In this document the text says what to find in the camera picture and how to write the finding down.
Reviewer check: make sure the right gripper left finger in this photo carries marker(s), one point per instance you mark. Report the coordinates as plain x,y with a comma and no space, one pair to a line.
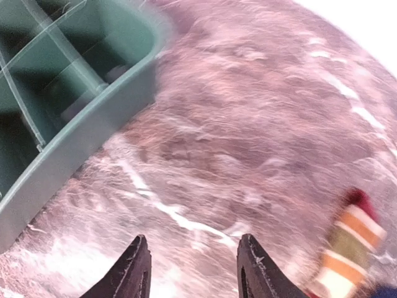
130,276

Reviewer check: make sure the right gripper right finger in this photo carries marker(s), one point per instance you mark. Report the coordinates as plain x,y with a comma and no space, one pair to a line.
258,274

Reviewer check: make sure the beige striped sock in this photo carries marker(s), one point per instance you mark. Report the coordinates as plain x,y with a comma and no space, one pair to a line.
345,262

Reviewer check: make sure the green divided organizer tray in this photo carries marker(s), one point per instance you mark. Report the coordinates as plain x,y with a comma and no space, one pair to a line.
72,74

